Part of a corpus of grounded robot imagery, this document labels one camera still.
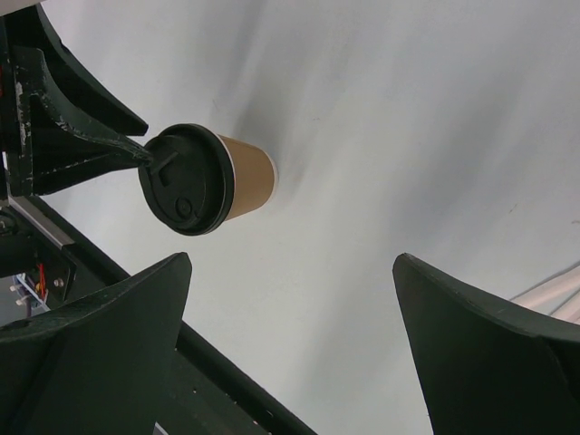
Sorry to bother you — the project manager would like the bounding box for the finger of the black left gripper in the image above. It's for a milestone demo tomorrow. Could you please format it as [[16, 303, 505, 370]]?
[[35, 5, 149, 136], [8, 46, 152, 196]]

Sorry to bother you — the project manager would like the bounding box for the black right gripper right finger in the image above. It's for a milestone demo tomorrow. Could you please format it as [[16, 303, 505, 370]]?
[[392, 254, 579, 434]]

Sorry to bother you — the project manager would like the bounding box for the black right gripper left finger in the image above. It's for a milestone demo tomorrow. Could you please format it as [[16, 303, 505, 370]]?
[[1, 253, 192, 434]]

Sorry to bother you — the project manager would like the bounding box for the black plastic cup lid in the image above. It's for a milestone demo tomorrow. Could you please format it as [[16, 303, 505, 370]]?
[[138, 123, 235, 237]]

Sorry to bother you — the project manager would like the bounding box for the brown paper coffee cup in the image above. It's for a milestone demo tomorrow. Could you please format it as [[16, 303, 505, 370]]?
[[219, 135, 277, 220]]

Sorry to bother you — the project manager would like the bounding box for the bundle of white wrapped straws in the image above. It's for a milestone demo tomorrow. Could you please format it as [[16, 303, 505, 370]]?
[[510, 263, 579, 324]]

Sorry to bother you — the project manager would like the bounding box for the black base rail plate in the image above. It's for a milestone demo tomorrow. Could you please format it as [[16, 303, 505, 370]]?
[[1, 198, 309, 434]]

